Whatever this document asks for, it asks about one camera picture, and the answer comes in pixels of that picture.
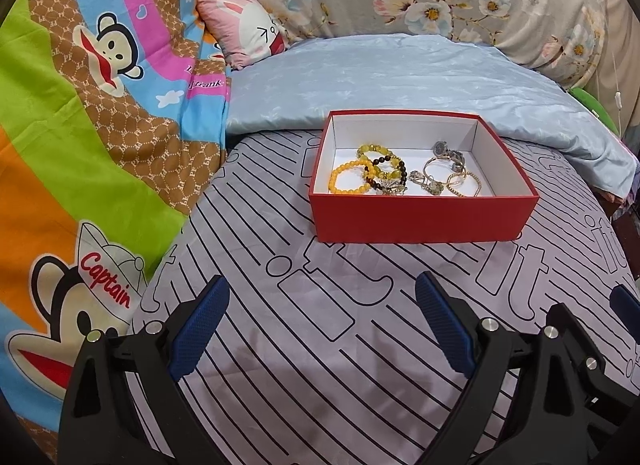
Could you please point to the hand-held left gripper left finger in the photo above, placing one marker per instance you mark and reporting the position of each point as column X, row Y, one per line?
column 200, row 330

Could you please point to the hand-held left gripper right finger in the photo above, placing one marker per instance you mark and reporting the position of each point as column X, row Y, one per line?
column 442, row 325

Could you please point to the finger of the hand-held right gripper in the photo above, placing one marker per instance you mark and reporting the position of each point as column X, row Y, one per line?
column 600, row 380
column 625, row 302

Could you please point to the red box with white inside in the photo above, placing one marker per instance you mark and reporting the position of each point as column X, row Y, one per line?
column 425, row 220

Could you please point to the thin gold bangle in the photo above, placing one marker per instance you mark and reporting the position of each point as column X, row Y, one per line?
column 429, row 165

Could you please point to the silver wrist watch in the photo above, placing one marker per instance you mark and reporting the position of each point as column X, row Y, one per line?
column 447, row 152

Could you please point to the green plastic object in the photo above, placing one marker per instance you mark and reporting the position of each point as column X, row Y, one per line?
column 595, row 105

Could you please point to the colourful monkey print blanket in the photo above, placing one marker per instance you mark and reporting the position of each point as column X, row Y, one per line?
column 100, row 145

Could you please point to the light blue quilt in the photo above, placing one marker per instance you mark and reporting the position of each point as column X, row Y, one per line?
column 375, row 75

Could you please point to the pink rabbit pillow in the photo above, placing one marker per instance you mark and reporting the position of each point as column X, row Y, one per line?
column 240, row 30

